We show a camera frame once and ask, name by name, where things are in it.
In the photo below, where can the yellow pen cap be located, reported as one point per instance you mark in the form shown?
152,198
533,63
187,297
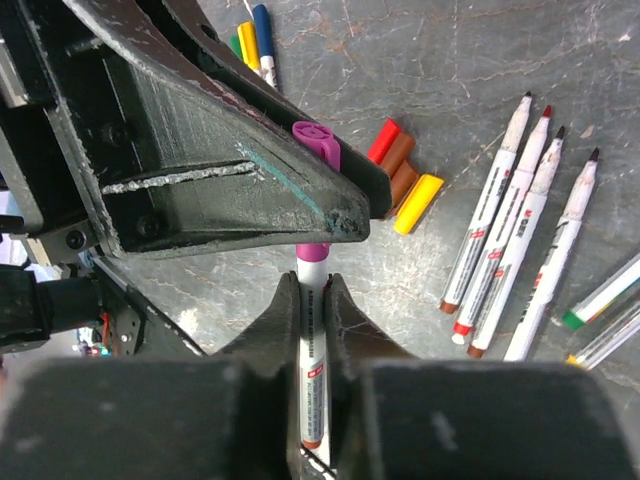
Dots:
416,202

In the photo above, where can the red capped marker pen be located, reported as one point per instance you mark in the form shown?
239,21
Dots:
501,229

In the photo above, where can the yellow capped marker pen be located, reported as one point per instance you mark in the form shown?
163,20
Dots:
549,274

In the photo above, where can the purple pen cap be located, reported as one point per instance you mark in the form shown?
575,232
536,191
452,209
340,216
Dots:
320,139

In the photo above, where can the brown capped marker pen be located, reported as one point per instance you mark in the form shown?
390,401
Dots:
485,208

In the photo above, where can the pens pile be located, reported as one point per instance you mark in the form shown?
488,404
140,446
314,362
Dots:
254,43

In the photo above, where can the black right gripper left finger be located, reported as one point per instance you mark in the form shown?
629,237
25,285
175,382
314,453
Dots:
264,420

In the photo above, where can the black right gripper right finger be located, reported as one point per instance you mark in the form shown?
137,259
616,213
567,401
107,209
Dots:
369,403

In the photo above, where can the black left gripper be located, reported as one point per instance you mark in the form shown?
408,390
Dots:
71,124

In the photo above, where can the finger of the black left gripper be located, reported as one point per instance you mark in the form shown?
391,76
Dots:
218,176
218,62

